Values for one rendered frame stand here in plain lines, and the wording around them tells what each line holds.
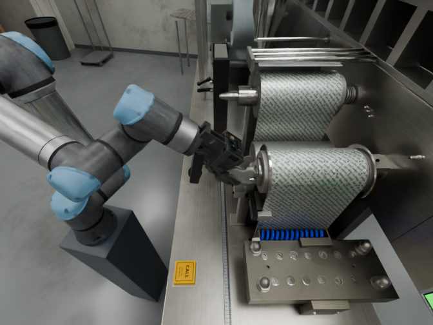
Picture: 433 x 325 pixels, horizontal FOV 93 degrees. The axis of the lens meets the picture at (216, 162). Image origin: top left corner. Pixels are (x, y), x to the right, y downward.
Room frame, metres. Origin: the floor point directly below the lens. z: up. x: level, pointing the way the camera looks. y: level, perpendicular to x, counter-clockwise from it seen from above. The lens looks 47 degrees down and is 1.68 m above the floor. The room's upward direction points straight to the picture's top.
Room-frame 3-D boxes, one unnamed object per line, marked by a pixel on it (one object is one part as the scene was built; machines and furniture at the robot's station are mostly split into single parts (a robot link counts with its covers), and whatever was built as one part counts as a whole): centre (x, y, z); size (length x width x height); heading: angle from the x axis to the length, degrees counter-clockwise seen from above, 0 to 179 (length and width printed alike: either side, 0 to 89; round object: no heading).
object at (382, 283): (0.14, -0.45, 1.05); 0.04 x 0.04 x 0.04
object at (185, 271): (0.20, 0.11, 0.91); 0.07 x 0.07 x 0.02; 1
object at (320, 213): (0.30, -0.25, 1.11); 0.23 x 0.01 x 0.18; 91
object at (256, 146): (0.48, -0.25, 1.18); 0.26 x 0.12 x 0.12; 91
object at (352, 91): (0.61, -0.41, 1.34); 0.07 x 0.07 x 0.07; 1
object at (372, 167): (0.36, -0.38, 1.25); 0.15 x 0.01 x 0.15; 1
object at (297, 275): (0.18, -0.29, 1.00); 0.40 x 0.16 x 0.06; 91
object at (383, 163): (0.36, -0.42, 1.28); 0.06 x 0.05 x 0.02; 91
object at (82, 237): (0.37, 0.48, 0.95); 0.15 x 0.15 x 0.10
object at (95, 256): (0.37, 0.48, 0.45); 0.20 x 0.20 x 0.90; 77
